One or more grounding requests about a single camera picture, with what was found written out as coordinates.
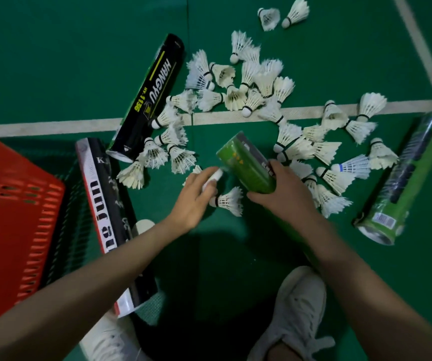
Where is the person's white left shoe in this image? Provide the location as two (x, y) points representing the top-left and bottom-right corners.
(79, 310), (153, 361)

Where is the person's white shoe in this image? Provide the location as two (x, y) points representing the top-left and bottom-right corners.
(247, 265), (336, 361)
(79, 310), (153, 361)

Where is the black tube with yellow print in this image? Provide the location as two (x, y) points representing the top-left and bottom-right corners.
(106, 33), (185, 164)

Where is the green tube with label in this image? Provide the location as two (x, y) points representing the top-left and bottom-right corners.
(353, 111), (432, 246)

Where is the pile of white shuttlecocks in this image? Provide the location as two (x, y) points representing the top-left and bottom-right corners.
(116, 0), (400, 219)

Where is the red plastic basket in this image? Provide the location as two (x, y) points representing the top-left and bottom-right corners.
(0, 109), (66, 334)

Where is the person's right hand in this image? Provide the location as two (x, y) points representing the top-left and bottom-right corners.
(246, 160), (320, 232)

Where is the person's left hand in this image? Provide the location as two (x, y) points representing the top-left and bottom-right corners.
(165, 167), (220, 232)

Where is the person's white right shoe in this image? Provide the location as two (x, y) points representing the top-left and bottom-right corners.
(247, 265), (336, 361)

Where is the black and white tube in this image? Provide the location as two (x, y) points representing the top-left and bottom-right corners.
(75, 137), (159, 319)

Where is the person's left forearm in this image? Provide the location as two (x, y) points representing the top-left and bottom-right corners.
(0, 218), (191, 361)

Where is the person's right forearm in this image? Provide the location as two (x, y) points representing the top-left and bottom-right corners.
(298, 212), (432, 361)

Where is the white tube cap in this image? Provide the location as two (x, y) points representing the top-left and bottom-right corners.
(135, 219), (156, 234)

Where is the green shuttlecock tube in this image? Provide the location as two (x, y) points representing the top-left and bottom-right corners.
(216, 131), (315, 266)

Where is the white feather shuttlecock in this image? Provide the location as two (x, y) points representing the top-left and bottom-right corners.
(202, 168), (224, 192)

